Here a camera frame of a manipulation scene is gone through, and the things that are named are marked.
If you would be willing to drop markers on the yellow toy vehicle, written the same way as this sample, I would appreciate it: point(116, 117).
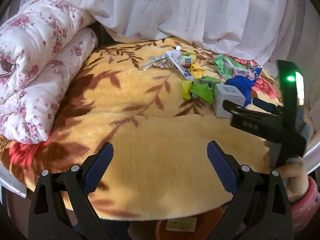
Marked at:
point(196, 71)

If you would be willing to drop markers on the green snack bag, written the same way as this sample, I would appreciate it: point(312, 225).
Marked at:
point(228, 68)

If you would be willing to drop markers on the pink sleeve right forearm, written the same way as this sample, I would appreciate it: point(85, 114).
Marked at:
point(304, 210)

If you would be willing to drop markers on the small white cardboard box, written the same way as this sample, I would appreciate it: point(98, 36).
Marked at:
point(224, 92)

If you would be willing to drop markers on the white sheer curtain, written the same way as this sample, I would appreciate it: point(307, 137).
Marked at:
point(259, 30)

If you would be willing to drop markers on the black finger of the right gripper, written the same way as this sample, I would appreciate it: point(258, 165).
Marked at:
point(238, 110)
point(268, 107)

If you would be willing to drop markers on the blue cloth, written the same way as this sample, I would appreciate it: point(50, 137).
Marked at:
point(244, 85)

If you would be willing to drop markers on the right hand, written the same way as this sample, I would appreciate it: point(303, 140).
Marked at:
point(297, 179)

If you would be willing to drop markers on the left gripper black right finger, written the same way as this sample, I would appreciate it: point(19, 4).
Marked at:
point(259, 208)

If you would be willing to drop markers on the folded pink floral quilt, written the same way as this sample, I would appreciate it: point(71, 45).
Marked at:
point(42, 49)

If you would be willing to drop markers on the clear plastic wrapper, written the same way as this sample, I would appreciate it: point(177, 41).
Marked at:
point(160, 62)

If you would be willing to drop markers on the orange trash bucket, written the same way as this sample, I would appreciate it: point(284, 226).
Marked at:
point(197, 227)

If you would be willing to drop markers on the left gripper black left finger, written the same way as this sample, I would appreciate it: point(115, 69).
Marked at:
point(48, 217)

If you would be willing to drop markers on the yellow green candy wrapper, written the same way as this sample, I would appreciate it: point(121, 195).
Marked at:
point(186, 89)

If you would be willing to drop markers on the yellow floral plush blanket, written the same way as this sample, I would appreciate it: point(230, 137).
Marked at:
point(160, 168)

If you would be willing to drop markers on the blue snack wrapper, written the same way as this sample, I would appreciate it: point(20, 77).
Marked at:
point(254, 71)

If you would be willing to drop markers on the lime green wrapper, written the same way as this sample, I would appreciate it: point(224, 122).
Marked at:
point(204, 88)

